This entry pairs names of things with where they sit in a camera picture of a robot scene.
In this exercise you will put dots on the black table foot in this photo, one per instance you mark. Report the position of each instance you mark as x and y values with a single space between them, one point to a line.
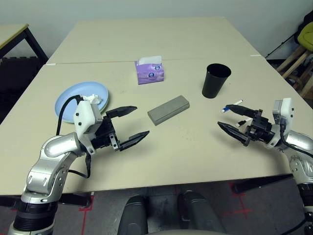
259 184
78 199

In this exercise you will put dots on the grey glasses case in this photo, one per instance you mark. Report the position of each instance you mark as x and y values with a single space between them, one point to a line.
168 110

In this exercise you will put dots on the white marker blue cap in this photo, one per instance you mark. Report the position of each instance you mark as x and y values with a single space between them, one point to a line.
238 102

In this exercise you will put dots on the white tissue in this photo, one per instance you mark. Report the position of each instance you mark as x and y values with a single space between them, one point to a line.
94 98

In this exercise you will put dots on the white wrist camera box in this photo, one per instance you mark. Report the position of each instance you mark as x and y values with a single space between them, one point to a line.
284 110
85 117

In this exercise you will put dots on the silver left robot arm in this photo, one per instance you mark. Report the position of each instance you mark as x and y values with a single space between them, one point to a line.
56 149

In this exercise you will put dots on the beige side table black legs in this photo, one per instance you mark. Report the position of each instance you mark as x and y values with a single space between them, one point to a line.
12 34

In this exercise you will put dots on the blue plate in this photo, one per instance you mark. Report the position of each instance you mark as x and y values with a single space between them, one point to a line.
71 93

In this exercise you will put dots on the grey robot leg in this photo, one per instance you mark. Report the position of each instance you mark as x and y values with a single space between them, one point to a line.
198 213
133 215

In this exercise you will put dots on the black tripod rod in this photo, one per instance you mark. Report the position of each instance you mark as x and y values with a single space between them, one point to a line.
281 46

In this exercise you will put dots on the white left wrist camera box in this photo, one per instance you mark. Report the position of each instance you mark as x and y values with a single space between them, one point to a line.
85 117

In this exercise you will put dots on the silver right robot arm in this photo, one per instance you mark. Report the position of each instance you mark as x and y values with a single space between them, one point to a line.
298 147

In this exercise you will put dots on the yellow-green chair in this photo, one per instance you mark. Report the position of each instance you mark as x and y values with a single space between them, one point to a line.
306 36

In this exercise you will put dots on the purple tissue pack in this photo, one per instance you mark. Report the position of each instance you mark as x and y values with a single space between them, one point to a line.
149 72

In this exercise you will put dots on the grey right robot leg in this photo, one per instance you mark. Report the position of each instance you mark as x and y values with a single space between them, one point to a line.
198 213

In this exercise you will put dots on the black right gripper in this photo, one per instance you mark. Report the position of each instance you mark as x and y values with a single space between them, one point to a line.
260 128

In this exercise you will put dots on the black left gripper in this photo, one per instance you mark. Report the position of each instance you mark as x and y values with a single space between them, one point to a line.
105 134

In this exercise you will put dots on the grey left robot leg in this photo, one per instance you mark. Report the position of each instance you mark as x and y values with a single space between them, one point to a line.
133 215

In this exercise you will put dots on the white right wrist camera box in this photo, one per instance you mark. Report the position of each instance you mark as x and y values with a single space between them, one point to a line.
284 110

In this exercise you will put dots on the black plastic cup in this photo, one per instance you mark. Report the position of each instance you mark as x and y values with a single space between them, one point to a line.
215 83

